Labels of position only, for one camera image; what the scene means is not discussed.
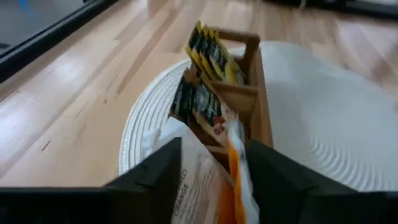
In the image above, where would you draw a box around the white round woven mat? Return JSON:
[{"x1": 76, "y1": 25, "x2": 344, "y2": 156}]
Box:
[{"x1": 119, "y1": 41, "x2": 398, "y2": 192}]

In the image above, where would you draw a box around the white orange Tazo tea packet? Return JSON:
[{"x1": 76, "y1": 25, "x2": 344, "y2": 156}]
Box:
[
  {"x1": 169, "y1": 119, "x2": 261, "y2": 224},
  {"x1": 141, "y1": 117, "x2": 187, "y2": 156}
]

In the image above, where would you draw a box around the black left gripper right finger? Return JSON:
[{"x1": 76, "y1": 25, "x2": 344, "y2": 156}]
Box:
[{"x1": 247, "y1": 139, "x2": 398, "y2": 224}]

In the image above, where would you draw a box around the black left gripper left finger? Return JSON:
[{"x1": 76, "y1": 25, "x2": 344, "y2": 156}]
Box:
[{"x1": 0, "y1": 138, "x2": 183, "y2": 224}]

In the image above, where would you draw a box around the brown wooden tea box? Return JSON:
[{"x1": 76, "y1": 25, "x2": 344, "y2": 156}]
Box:
[{"x1": 186, "y1": 27, "x2": 274, "y2": 175}]

